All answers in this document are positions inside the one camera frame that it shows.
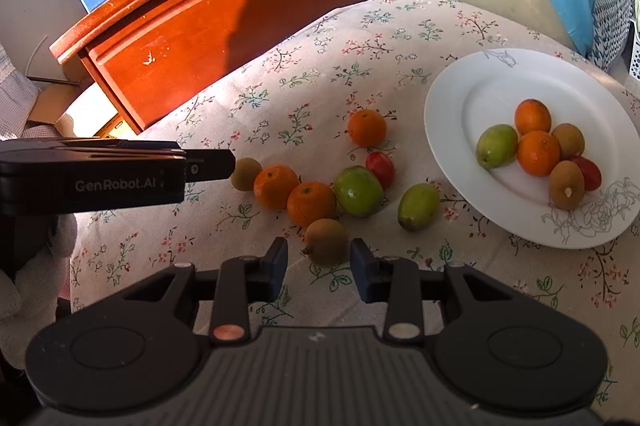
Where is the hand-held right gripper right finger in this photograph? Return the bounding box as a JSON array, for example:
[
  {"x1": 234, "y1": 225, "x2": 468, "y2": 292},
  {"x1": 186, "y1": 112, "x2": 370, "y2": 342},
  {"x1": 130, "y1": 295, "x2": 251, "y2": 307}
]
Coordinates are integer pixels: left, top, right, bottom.
[{"x1": 349, "y1": 238, "x2": 507, "y2": 344}]

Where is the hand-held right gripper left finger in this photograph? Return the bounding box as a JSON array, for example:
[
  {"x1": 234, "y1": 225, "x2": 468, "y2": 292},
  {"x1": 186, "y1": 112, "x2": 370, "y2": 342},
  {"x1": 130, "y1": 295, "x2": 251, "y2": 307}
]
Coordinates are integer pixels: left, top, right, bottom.
[{"x1": 125, "y1": 237, "x2": 290, "y2": 346}]

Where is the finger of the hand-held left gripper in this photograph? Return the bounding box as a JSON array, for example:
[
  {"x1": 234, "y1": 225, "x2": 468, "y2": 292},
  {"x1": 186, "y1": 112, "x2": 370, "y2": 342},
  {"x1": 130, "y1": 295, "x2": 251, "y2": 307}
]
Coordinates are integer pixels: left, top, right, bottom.
[{"x1": 182, "y1": 149, "x2": 236, "y2": 181}]

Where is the brown kiwi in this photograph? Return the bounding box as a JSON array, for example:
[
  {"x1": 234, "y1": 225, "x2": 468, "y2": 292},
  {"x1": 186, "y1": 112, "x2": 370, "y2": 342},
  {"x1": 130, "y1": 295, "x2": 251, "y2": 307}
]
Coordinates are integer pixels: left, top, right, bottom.
[
  {"x1": 302, "y1": 218, "x2": 350, "y2": 267},
  {"x1": 548, "y1": 160, "x2": 586, "y2": 211},
  {"x1": 551, "y1": 123, "x2": 586, "y2": 159},
  {"x1": 230, "y1": 157, "x2": 263, "y2": 192}
]

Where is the orange tangerine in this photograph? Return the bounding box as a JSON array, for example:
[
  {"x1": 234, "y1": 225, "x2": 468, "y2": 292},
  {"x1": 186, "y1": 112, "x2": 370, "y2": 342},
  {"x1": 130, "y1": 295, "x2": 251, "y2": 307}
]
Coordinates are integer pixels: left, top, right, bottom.
[
  {"x1": 287, "y1": 182, "x2": 337, "y2": 229},
  {"x1": 253, "y1": 165, "x2": 300, "y2": 211},
  {"x1": 517, "y1": 131, "x2": 561, "y2": 177},
  {"x1": 347, "y1": 108, "x2": 388, "y2": 148},
  {"x1": 515, "y1": 98, "x2": 552, "y2": 135}
]

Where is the green jujube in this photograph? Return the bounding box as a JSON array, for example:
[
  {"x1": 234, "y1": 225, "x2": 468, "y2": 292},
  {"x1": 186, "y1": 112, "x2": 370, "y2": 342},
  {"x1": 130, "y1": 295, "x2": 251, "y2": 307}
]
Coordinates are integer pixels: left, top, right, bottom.
[
  {"x1": 333, "y1": 166, "x2": 385, "y2": 217},
  {"x1": 475, "y1": 124, "x2": 519, "y2": 169},
  {"x1": 397, "y1": 183, "x2": 441, "y2": 233}
]

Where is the red cherry tomato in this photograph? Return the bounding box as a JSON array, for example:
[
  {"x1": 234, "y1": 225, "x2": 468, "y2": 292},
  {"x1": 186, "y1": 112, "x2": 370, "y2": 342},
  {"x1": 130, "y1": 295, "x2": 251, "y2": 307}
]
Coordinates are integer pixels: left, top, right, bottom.
[
  {"x1": 570, "y1": 156, "x2": 603, "y2": 193},
  {"x1": 365, "y1": 151, "x2": 396, "y2": 189}
]

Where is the white plate with line drawing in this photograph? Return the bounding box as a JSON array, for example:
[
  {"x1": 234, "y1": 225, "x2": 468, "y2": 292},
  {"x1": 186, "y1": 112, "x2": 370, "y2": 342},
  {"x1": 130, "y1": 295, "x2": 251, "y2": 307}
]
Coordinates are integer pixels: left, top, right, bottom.
[{"x1": 424, "y1": 48, "x2": 640, "y2": 249}]

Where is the person's left hand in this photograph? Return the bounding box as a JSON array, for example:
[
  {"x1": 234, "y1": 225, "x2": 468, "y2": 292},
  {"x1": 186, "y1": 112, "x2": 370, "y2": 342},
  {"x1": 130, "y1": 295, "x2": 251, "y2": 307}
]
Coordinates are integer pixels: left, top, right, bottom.
[{"x1": 0, "y1": 215, "x2": 80, "y2": 369}]

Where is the cardboard box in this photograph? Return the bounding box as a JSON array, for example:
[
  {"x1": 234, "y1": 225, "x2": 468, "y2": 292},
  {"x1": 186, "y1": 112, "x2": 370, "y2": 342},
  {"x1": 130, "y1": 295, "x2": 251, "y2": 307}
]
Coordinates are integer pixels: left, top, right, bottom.
[{"x1": 25, "y1": 83, "x2": 138, "y2": 141}]

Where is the pink checked blanket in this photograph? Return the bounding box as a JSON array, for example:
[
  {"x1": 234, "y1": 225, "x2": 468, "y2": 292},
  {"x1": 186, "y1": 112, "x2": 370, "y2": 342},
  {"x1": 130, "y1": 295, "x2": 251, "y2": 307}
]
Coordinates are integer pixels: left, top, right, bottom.
[{"x1": 0, "y1": 40, "x2": 41, "y2": 141}]

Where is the floral tablecloth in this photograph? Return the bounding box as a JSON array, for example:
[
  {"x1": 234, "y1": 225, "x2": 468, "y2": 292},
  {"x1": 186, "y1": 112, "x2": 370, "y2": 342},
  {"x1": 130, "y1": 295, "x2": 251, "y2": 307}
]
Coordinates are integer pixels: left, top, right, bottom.
[{"x1": 67, "y1": 0, "x2": 640, "y2": 412}]

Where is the red-brown wooden cabinet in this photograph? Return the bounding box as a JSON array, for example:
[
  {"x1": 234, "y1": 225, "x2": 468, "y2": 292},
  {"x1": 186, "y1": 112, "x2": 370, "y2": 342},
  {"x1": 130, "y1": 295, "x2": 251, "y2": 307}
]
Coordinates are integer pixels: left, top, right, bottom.
[{"x1": 49, "y1": 0, "x2": 391, "y2": 135}]

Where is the white perforated basket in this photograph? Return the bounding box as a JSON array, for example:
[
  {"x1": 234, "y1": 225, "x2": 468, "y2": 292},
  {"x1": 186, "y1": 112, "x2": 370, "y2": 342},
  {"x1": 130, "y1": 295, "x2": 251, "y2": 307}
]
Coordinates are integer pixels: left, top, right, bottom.
[{"x1": 622, "y1": 18, "x2": 640, "y2": 81}]

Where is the navy white patterned cloth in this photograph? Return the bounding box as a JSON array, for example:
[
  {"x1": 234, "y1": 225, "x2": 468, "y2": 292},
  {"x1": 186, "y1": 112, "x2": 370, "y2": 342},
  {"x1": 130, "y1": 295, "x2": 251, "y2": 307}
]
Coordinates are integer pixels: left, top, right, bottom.
[{"x1": 590, "y1": 0, "x2": 640, "y2": 74}]

